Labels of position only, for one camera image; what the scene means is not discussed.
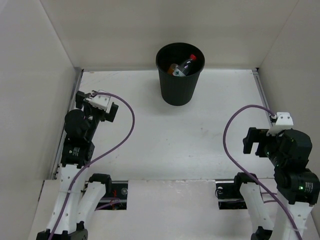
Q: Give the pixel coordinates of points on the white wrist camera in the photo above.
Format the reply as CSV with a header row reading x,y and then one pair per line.
x,y
99,99
279,122

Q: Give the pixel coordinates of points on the small orange juice bottle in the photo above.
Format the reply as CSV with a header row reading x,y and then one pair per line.
x,y
172,68

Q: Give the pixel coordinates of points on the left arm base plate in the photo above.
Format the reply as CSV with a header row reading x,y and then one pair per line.
x,y
116,199

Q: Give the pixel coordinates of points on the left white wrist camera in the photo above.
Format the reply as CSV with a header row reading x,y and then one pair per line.
x,y
99,99

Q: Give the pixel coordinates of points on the right aluminium frame rail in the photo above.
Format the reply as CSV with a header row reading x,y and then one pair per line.
x,y
260,87

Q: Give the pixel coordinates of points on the red label clear bottle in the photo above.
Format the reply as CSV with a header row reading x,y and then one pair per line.
x,y
184,68

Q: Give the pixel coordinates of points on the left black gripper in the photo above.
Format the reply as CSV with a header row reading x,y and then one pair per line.
x,y
93,107

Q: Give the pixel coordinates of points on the aluminium frame rail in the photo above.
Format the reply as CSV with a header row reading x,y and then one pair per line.
x,y
66,121
260,87

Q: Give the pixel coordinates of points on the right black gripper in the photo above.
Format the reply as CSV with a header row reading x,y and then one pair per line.
x,y
255,135

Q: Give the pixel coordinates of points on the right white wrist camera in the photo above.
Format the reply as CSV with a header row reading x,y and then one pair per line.
x,y
279,122

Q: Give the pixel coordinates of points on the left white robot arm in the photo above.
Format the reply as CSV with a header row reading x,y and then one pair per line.
x,y
74,207

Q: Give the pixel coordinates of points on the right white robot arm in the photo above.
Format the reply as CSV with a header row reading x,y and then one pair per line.
x,y
297,187

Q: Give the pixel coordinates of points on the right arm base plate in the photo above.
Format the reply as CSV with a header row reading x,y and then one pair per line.
x,y
228,196

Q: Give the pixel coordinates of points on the left aluminium frame rail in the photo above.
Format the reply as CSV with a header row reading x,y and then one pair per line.
x,y
66,121

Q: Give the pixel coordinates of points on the black plastic waste bin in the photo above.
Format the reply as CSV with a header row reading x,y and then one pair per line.
x,y
178,90

